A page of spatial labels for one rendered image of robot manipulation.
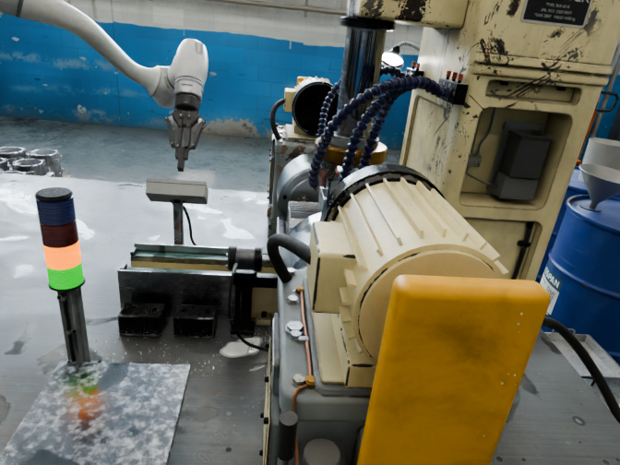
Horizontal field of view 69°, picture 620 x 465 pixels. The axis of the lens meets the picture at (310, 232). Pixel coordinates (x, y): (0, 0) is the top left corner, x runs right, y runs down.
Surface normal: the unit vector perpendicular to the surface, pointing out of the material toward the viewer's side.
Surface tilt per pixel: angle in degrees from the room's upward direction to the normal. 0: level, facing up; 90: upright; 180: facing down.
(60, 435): 0
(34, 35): 90
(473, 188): 90
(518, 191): 90
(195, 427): 0
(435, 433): 90
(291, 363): 0
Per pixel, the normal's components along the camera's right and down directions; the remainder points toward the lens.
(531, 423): 0.10, -0.91
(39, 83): 0.04, 0.41
